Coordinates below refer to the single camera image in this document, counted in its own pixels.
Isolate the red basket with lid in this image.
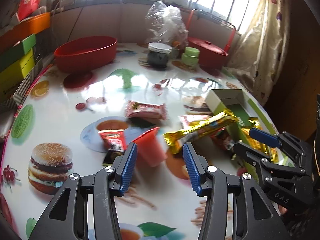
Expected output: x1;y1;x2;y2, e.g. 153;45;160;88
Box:
188;21;236;72

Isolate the green cream jar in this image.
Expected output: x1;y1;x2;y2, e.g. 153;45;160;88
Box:
181;47;200;67

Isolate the pink white candy packet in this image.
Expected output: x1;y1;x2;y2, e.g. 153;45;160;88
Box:
125;100;168;120

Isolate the gold snack bar wrapper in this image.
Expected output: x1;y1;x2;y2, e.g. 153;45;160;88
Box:
163;110;238;154

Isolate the orange box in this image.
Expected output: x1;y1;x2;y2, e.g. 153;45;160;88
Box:
0;12;50;54

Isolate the red oval basin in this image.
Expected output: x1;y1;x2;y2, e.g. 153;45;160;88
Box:
54;36;118;74

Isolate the clear plastic bag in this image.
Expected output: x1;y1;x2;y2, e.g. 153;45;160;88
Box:
145;1;188;48

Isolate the red packet in box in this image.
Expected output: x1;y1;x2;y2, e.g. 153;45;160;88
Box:
210;128;235;151

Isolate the red black candy packet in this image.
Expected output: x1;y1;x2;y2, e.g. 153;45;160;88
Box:
98;129;126;166

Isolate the gold wrapper in box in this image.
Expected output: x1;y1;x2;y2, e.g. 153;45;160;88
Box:
241;117;279;163

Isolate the red jelly cup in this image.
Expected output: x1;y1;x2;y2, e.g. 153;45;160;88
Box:
132;127;167;167

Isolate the small pink candy packet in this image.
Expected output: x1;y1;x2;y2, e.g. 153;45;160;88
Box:
178;115;212;128

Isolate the dark jar white lid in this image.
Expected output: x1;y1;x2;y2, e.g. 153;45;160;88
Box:
147;42;172;69

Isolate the yellow box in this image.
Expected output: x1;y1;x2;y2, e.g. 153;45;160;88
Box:
0;48;35;102

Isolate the cream patterned curtain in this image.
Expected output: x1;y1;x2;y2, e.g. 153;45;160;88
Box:
227;0;291;106

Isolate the white green cardboard box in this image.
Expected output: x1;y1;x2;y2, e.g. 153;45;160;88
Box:
205;89;294;167

